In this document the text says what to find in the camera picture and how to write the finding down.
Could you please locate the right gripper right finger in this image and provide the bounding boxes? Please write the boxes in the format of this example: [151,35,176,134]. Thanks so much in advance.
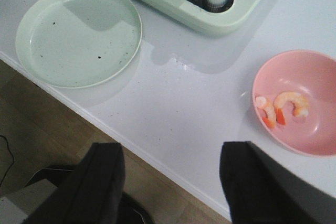
[219,142,335,223]

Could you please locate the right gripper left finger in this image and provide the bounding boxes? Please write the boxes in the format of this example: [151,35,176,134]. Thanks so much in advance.
[24,143,125,223]

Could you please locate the shrimp nearer bowl rim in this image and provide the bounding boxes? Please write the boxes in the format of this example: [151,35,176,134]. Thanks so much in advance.
[255,96,277,129]

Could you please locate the shrimp nearer bowl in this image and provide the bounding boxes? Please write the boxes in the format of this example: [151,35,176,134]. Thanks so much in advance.
[273,91,310,125]

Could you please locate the pink bowl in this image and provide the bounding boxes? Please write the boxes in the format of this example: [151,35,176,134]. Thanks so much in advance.
[251,50,335,157]

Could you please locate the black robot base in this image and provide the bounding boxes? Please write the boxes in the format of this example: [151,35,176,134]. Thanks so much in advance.
[24,165,154,223]

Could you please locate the light green round plate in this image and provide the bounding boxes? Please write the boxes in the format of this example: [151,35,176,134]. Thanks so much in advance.
[15,0,142,89]

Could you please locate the black floor cables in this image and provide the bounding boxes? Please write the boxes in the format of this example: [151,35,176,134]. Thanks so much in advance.
[0,134,15,185]

